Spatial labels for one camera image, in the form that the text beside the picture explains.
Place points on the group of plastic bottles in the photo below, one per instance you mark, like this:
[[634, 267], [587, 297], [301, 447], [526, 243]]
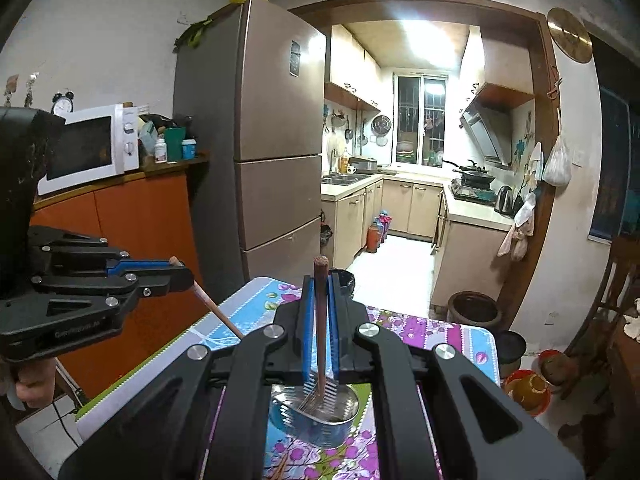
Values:
[[384, 225]]

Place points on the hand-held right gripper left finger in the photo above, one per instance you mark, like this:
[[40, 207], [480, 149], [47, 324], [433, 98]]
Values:
[[308, 330]]

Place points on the brown refrigerator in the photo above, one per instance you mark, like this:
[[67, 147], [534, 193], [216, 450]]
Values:
[[260, 135]]

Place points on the black alarm clock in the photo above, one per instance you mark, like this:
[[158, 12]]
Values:
[[62, 105]]

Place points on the round hanging strainer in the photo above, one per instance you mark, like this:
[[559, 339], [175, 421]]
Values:
[[381, 125]]

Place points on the black wok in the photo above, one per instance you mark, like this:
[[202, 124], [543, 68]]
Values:
[[472, 175]]

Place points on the metal chopstick holder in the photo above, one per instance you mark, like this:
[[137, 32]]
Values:
[[325, 427]]

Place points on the brown ceramic jar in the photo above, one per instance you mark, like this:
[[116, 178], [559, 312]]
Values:
[[472, 312]]

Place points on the steel range hood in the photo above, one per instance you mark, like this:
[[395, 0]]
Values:
[[487, 132]]

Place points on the black round container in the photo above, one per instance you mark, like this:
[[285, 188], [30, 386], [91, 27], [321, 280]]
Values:
[[346, 282]]

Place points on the wooden door frame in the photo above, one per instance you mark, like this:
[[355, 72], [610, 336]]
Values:
[[542, 110]]

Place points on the wooden chair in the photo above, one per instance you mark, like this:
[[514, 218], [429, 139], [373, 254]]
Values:
[[617, 280]]

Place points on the white hanging towel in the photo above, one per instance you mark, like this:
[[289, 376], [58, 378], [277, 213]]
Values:
[[525, 209]]

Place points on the white crumpled cloth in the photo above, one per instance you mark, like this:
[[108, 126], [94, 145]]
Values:
[[632, 320]]

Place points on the pink hanging towel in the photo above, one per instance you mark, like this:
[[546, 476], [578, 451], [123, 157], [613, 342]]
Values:
[[512, 242]]

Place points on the blue lidded jar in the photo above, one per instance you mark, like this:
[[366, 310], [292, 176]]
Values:
[[188, 150]]

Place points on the person's left forearm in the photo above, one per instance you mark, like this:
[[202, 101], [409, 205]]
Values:
[[20, 440]]

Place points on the steel electric kettle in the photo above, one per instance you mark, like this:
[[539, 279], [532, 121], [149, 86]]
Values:
[[504, 201]]

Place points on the light wooden chopstick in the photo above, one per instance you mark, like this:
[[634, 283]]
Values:
[[215, 312]]

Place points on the white wall switch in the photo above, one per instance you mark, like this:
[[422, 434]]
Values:
[[577, 158]]

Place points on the gas stove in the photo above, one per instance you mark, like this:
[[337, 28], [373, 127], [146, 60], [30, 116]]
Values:
[[472, 192]]

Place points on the person's left hand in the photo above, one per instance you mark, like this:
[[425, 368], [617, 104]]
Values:
[[35, 385]]

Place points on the green leafy bundle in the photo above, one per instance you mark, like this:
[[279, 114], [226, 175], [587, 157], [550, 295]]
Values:
[[195, 32]]

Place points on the orange wooden cabinet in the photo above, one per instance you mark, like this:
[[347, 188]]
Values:
[[140, 220]]

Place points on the hanging wall ornament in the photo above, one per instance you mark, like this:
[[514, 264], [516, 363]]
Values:
[[11, 90], [31, 89]]

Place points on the white hanging plastic bag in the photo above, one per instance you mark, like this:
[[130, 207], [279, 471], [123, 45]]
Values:
[[556, 165]]

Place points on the refrigerator door label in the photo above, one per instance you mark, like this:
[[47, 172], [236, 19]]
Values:
[[295, 57]]

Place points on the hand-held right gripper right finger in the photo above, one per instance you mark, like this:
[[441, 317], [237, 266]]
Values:
[[334, 330]]

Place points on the barred kitchen window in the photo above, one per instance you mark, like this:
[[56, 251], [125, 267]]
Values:
[[420, 120]]

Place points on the floral tablecloth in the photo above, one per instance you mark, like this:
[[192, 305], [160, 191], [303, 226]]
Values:
[[425, 330]]

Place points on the dark blue window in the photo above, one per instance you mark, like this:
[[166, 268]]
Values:
[[612, 170]]

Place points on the white bottle red label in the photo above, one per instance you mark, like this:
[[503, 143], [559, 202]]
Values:
[[160, 152]]

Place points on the gold round wall plate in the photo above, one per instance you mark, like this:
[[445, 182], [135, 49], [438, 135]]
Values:
[[570, 35]]

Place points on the red plastic basin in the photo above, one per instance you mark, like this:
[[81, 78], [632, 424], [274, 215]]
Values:
[[527, 395]]

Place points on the beige wall cabinets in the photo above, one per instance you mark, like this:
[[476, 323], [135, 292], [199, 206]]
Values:
[[350, 75]]

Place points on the pale green packet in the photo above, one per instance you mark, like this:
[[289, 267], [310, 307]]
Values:
[[148, 139]]

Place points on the beige cabinet above hood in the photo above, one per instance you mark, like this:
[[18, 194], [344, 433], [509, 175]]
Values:
[[500, 65]]

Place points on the white microwave oven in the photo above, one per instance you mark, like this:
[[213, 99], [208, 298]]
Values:
[[80, 150]]

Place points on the white wall outlet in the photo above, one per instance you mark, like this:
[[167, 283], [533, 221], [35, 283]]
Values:
[[553, 318]]

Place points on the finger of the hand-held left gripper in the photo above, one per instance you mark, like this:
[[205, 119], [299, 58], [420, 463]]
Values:
[[30, 330], [75, 252]]

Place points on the beige kitchen base cabinets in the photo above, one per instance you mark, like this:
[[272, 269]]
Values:
[[425, 210]]

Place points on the steel kitchen sink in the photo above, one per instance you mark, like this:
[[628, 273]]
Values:
[[342, 179]]

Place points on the dark brown chopstick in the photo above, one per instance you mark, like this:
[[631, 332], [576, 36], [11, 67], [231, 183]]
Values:
[[320, 320]]

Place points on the black lidded pot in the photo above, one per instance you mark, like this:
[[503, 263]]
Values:
[[511, 352]]

